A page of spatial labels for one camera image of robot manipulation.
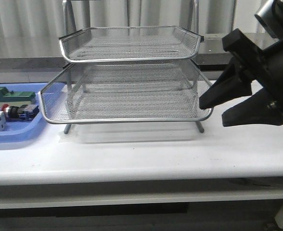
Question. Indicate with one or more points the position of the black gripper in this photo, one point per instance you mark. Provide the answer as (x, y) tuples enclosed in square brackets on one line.
[(266, 67)]

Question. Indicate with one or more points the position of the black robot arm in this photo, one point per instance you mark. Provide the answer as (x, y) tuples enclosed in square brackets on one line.
[(252, 72)]

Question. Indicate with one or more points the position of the green terminal block module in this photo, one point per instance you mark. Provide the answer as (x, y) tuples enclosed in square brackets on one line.
[(16, 98)]

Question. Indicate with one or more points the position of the blue plastic tray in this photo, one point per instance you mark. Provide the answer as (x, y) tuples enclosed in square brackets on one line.
[(18, 131)]

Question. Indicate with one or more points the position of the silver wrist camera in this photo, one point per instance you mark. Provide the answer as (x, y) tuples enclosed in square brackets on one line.
[(265, 16)]

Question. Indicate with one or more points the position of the silver mesh tray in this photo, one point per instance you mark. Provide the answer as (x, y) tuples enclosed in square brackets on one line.
[(123, 92), (136, 43)]

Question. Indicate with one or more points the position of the silver mesh top tray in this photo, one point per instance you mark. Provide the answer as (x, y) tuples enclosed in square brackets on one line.
[(136, 43)]

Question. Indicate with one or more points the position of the grey back counter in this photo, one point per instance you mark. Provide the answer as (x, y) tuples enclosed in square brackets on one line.
[(42, 52)]

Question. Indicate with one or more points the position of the red emergency stop button switch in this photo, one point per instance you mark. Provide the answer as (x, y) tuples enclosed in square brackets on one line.
[(25, 112)]

